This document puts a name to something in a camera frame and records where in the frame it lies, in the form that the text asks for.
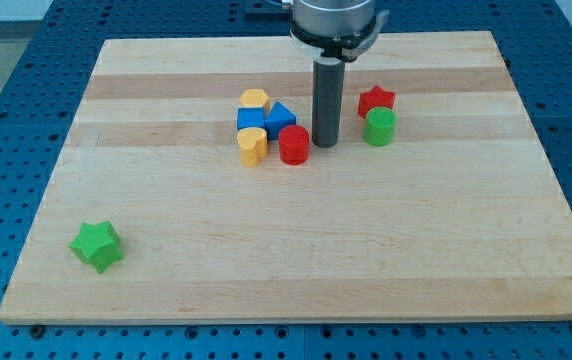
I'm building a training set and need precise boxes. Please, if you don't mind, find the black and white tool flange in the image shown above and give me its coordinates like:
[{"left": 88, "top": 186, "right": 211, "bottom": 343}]
[{"left": 290, "top": 9, "right": 389, "bottom": 65}]

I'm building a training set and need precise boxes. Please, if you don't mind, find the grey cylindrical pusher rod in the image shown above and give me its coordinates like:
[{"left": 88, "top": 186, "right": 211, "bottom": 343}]
[{"left": 312, "top": 62, "right": 345, "bottom": 148}]

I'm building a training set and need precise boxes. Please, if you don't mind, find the red circle block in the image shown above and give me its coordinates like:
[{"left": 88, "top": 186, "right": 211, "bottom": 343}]
[{"left": 278, "top": 125, "right": 310, "bottom": 165}]

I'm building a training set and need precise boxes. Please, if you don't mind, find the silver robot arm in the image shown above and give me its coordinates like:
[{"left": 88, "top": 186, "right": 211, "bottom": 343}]
[{"left": 289, "top": 0, "right": 390, "bottom": 148}]

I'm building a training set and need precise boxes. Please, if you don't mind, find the red star block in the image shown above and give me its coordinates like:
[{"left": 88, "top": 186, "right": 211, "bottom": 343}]
[{"left": 357, "top": 85, "right": 396, "bottom": 119}]

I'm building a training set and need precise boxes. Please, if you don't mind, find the green circle block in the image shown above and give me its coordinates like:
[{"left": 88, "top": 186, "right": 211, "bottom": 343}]
[{"left": 363, "top": 107, "right": 397, "bottom": 147}]

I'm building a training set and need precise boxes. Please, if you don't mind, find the green star block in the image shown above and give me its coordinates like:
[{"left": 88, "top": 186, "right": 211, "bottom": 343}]
[{"left": 69, "top": 221, "right": 124, "bottom": 273}]

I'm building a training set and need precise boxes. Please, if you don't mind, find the blue triangle block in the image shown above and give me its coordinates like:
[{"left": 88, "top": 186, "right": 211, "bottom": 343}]
[{"left": 264, "top": 102, "right": 296, "bottom": 141}]

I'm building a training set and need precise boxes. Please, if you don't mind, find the yellow hexagon block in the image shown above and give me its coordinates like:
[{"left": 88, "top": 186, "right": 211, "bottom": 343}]
[{"left": 239, "top": 89, "right": 271, "bottom": 116}]

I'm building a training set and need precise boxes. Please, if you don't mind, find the blue square block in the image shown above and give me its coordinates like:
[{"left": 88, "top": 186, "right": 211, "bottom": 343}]
[{"left": 237, "top": 107, "right": 265, "bottom": 130}]

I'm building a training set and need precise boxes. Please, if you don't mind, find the yellow heart block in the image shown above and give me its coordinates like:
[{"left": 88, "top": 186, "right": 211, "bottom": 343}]
[{"left": 237, "top": 127, "right": 269, "bottom": 167}]

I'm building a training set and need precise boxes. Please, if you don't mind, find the wooden board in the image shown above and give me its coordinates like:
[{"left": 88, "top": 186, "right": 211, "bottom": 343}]
[{"left": 0, "top": 31, "right": 572, "bottom": 325}]

